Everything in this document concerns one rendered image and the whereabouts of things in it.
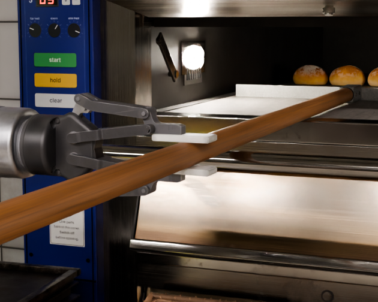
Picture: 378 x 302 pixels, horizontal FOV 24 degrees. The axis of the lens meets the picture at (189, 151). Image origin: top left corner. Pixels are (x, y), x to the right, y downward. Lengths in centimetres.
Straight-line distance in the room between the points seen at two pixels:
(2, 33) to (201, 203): 51
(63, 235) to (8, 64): 35
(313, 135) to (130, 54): 37
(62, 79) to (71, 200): 93
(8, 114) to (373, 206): 70
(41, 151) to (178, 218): 61
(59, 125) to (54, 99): 60
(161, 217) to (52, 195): 92
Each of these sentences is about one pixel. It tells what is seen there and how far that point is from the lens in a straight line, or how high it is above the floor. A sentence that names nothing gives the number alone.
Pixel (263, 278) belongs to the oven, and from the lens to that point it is 159.
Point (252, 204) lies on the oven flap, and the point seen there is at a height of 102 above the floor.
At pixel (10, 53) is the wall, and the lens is 174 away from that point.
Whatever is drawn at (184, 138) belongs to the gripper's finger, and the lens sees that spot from 99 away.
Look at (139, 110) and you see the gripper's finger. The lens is 101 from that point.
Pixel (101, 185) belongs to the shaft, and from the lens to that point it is 78.
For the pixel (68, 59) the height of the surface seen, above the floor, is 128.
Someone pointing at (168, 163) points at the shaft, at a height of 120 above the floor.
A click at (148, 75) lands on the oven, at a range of 167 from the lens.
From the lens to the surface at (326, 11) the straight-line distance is 143.
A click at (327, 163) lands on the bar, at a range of 113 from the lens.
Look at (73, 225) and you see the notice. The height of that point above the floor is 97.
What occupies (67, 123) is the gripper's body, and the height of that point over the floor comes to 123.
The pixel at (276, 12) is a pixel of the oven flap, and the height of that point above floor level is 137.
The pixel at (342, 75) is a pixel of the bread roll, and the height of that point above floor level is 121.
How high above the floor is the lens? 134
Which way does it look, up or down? 8 degrees down
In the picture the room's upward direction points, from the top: straight up
